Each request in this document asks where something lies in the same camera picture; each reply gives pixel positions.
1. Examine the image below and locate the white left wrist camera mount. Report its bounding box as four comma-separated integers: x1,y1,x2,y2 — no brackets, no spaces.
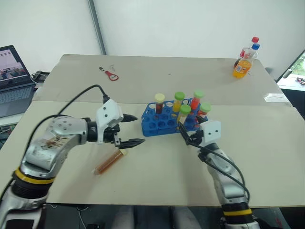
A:
95,99,124,145

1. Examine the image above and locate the blue test tube rack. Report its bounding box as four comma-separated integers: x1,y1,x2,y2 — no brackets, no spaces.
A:
141,98,209,137

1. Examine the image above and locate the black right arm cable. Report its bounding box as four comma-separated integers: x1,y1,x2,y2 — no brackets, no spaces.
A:
184,137,251,203

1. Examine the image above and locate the red bottle opener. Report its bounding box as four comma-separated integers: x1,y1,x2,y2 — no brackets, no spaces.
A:
104,70,120,82

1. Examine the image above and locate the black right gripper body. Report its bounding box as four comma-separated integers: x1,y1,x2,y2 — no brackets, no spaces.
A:
188,130,204,145

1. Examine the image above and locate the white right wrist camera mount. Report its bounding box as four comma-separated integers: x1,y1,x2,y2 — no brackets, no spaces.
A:
199,120,222,145

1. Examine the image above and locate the red-capped cola bottle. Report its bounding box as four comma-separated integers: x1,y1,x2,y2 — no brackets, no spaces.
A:
234,36,260,68

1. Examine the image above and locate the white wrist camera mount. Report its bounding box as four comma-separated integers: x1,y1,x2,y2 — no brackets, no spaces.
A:
199,120,222,145
95,99,124,145

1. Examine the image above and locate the blue-capped orange soda bottle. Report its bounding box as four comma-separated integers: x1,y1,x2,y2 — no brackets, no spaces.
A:
232,43,260,79

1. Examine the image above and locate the grey rounded shape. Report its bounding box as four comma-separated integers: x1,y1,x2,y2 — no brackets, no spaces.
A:
171,207,203,229

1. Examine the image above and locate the yellow-capped dark red tube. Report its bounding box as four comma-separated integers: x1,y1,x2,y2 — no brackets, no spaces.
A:
154,93,166,115

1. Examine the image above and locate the green-capped yellow tube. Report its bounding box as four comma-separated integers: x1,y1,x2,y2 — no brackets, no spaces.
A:
177,104,192,125
172,91,186,112

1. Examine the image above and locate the grey metal pole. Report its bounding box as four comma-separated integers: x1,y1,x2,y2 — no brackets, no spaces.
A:
87,0,107,55

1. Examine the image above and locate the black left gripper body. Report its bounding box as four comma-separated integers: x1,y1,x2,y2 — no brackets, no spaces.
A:
103,123,122,147

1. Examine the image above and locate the grey laptop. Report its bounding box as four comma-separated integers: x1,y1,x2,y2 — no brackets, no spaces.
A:
0,45,37,119

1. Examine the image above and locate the cream-capped amber tube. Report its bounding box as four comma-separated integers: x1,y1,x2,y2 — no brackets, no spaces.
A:
92,148,129,176

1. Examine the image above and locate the green-capped red tube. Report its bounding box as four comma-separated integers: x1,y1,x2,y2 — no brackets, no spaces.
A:
190,90,205,111
197,102,212,120

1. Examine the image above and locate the clear plastic tape piece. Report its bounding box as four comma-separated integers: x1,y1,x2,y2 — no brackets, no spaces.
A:
263,93,290,104

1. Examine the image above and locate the dark window frame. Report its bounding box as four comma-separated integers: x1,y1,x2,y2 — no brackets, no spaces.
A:
276,49,305,84

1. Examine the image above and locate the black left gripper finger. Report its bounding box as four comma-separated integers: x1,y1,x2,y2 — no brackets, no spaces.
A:
119,138,146,150
122,114,139,124

